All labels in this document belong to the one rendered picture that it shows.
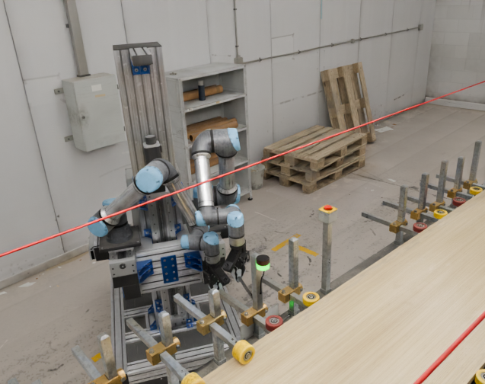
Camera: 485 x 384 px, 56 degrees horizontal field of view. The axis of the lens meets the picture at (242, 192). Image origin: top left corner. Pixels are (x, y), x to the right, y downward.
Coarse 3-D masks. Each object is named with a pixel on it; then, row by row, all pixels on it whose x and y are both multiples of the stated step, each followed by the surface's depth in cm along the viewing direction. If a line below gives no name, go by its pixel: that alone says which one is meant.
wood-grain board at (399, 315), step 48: (480, 192) 319; (432, 240) 264; (480, 240) 261; (384, 288) 225; (432, 288) 223; (480, 288) 221; (288, 336) 198; (336, 336) 196; (384, 336) 195; (432, 336) 193; (480, 336) 192
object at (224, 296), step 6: (222, 294) 233; (228, 294) 233; (228, 300) 229; (234, 300) 228; (234, 306) 227; (240, 306) 224; (246, 306) 224; (258, 318) 215; (264, 318) 215; (258, 324) 215; (264, 324) 211
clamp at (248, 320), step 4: (264, 304) 223; (252, 308) 221; (264, 308) 220; (248, 312) 218; (252, 312) 218; (256, 312) 218; (260, 312) 219; (264, 312) 221; (244, 316) 215; (248, 316) 215; (252, 316) 216; (244, 320) 216; (248, 320) 215; (252, 320) 217; (244, 324) 217; (248, 324) 216
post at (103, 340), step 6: (102, 336) 164; (108, 336) 165; (102, 342) 164; (108, 342) 166; (102, 348) 165; (108, 348) 167; (102, 354) 167; (108, 354) 167; (102, 360) 170; (108, 360) 168; (114, 360) 170; (108, 366) 169; (114, 366) 171; (108, 372) 170; (114, 372) 172; (108, 378) 171
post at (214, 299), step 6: (210, 294) 196; (216, 294) 196; (210, 300) 198; (216, 300) 198; (210, 306) 200; (216, 306) 199; (210, 312) 202; (216, 312) 200; (216, 336) 204; (216, 342) 206; (222, 342) 208; (216, 348) 208; (222, 348) 209; (216, 354) 210; (222, 354) 211
